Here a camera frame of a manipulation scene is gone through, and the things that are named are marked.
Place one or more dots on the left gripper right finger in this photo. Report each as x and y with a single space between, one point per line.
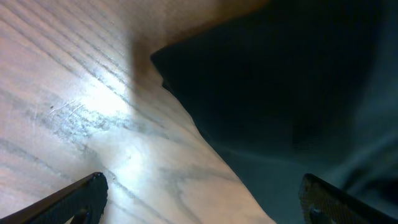
323 203

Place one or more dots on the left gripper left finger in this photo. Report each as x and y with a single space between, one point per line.
81 202

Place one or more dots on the black t-shirt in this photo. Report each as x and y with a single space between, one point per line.
293 88

